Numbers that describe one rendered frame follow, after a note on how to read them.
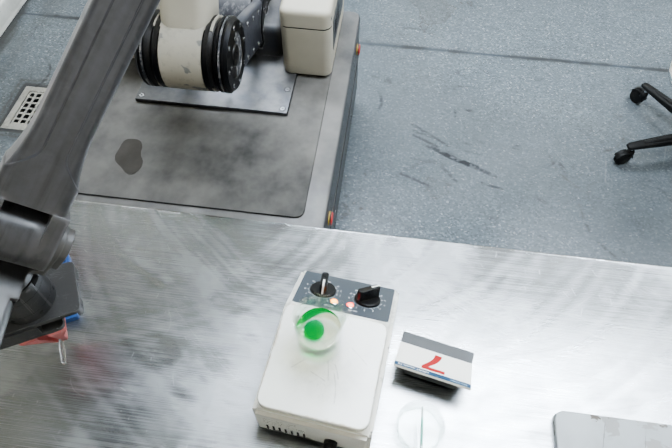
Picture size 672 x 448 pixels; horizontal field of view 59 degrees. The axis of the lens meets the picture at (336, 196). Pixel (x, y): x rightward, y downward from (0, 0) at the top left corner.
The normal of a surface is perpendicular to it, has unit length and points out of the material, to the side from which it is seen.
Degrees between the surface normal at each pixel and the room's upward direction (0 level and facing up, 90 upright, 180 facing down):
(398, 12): 0
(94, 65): 62
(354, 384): 0
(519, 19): 0
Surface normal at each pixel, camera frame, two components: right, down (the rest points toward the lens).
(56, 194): 0.40, 0.36
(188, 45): -0.07, 0.04
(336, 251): 0.00, -0.59
